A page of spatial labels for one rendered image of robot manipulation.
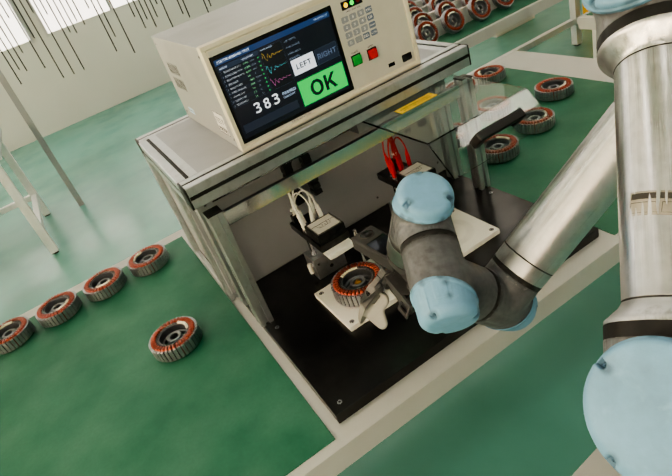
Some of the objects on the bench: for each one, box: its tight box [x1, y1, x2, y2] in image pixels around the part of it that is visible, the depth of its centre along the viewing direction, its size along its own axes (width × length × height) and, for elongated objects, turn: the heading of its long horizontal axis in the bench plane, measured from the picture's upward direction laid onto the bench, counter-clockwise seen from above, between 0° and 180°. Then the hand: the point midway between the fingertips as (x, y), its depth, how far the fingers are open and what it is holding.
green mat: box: [0, 236, 335, 476], centre depth 118 cm, size 94×61×1 cm, turn 55°
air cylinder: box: [303, 247, 347, 280], centre depth 124 cm, size 5×8×6 cm
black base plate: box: [246, 169, 599, 424], centre depth 120 cm, size 47×64×2 cm
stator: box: [148, 316, 202, 363], centre depth 121 cm, size 11×11×4 cm
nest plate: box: [315, 259, 398, 332], centre depth 114 cm, size 15×15×1 cm
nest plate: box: [451, 208, 500, 257], centre depth 121 cm, size 15×15×1 cm
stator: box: [331, 261, 386, 308], centre depth 113 cm, size 11×11×4 cm
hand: (391, 297), depth 99 cm, fingers open, 14 cm apart
